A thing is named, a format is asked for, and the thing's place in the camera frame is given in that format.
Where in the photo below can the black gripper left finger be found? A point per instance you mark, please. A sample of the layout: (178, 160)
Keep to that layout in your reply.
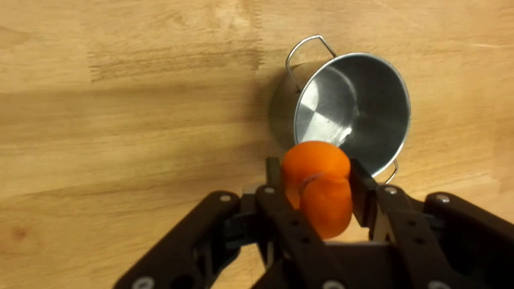
(241, 241)

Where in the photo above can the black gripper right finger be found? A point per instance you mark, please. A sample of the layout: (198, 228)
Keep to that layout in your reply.
(443, 241)

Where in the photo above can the orange rubber duck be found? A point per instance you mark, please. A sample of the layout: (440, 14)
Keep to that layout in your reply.
(318, 181)

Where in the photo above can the small steel pot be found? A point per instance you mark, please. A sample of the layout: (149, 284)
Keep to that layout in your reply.
(353, 106)

